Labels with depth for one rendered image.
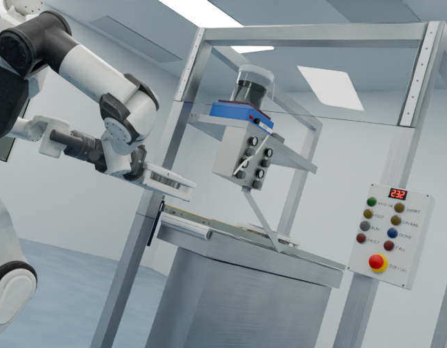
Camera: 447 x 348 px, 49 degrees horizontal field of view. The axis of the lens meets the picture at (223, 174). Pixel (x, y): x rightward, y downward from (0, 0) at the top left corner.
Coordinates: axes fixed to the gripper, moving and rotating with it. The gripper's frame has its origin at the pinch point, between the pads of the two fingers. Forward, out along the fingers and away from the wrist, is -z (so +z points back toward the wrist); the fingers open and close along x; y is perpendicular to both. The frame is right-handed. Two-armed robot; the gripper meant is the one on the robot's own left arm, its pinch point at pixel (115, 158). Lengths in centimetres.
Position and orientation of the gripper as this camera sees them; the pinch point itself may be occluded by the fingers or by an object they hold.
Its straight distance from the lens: 175.1
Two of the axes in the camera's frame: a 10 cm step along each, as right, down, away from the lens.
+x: -2.9, 9.5, -0.9
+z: -7.0, -2.8, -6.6
